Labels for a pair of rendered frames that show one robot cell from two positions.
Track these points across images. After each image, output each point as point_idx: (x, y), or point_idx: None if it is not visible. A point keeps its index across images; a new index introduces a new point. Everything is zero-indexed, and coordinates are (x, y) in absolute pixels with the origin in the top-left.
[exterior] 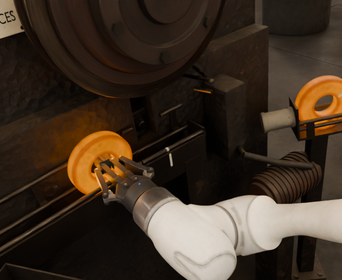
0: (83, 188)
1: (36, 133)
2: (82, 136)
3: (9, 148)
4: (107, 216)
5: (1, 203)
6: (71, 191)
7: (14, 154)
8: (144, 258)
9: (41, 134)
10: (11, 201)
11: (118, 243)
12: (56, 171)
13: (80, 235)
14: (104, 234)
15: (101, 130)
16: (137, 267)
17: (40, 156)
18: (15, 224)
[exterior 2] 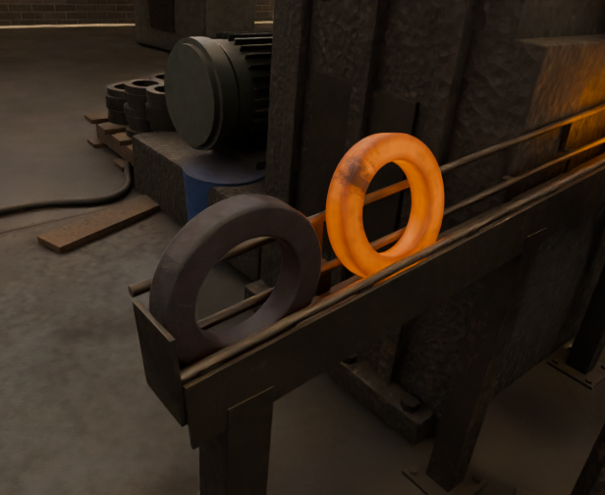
0: None
1: (601, 53)
2: None
3: (583, 59)
4: None
5: (554, 128)
6: (595, 144)
7: (581, 70)
8: (556, 288)
9: (603, 56)
10: (550, 134)
11: (557, 251)
12: (591, 113)
13: None
14: (559, 231)
15: None
16: (548, 298)
17: (588, 85)
18: (557, 160)
